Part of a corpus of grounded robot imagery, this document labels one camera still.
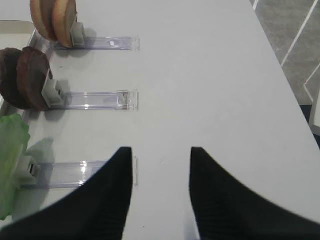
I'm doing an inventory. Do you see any clear bun pusher track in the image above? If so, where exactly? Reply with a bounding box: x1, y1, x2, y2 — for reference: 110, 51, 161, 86
50, 22, 140, 51

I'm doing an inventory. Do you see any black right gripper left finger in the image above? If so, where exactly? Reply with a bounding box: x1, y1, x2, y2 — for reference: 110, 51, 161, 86
0, 147, 132, 240

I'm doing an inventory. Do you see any clear lettuce pusher track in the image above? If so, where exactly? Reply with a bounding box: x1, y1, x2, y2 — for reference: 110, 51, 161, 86
14, 156, 139, 190

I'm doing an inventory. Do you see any bun slice rack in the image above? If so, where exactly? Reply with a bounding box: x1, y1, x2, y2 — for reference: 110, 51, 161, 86
29, 0, 57, 41
52, 0, 77, 48

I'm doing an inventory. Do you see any white rectangular tray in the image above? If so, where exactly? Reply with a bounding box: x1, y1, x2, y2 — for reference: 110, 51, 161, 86
0, 20, 35, 49

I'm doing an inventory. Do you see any brown meat patty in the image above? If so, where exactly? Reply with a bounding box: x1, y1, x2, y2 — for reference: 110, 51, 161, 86
16, 46, 53, 111
0, 47, 28, 109

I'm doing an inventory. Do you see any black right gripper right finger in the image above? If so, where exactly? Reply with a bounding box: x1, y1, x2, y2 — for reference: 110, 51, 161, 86
189, 147, 320, 240

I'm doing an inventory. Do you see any brown meat patty on rack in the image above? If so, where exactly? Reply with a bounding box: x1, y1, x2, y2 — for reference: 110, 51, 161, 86
0, 47, 28, 109

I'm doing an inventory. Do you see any clear patty pusher track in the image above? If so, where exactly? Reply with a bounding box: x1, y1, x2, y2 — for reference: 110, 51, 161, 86
41, 79, 139, 112

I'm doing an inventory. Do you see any clear right rail strip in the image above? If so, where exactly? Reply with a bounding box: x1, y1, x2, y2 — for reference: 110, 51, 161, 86
0, 46, 53, 111

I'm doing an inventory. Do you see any green lettuce leaf on rack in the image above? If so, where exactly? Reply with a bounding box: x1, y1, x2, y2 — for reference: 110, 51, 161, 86
0, 113, 30, 220

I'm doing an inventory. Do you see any inner bun slice right rack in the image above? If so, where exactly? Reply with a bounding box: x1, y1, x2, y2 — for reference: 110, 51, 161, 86
52, 0, 77, 48

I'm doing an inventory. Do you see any outer bun slice right rack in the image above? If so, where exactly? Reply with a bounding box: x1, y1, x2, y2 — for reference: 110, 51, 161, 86
29, 0, 57, 41

